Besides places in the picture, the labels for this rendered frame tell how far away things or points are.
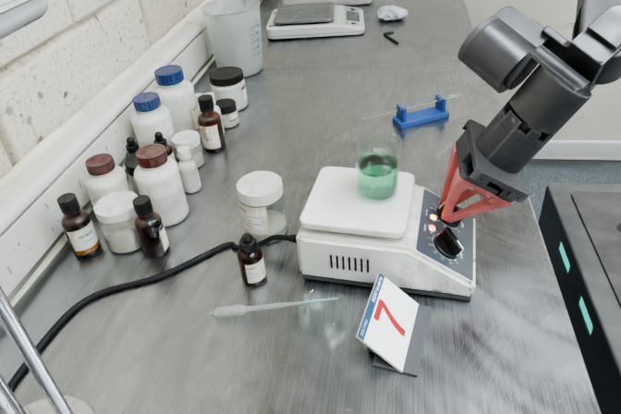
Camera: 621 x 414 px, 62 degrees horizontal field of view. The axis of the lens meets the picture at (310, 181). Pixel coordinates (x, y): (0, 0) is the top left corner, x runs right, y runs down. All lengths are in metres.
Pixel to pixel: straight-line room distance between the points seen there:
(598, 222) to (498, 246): 0.76
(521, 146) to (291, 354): 0.32
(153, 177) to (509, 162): 0.44
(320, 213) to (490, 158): 0.19
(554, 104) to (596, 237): 0.87
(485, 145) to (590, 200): 0.95
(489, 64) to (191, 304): 0.42
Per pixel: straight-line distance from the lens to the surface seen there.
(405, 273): 0.59
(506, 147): 0.56
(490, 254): 0.68
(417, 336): 0.57
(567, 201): 1.49
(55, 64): 0.86
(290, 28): 1.39
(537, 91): 0.54
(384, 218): 0.58
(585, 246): 1.36
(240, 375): 0.56
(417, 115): 0.96
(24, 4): 0.19
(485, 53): 0.56
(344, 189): 0.62
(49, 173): 0.76
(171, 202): 0.74
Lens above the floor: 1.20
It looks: 34 degrees down
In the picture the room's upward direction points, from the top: 5 degrees counter-clockwise
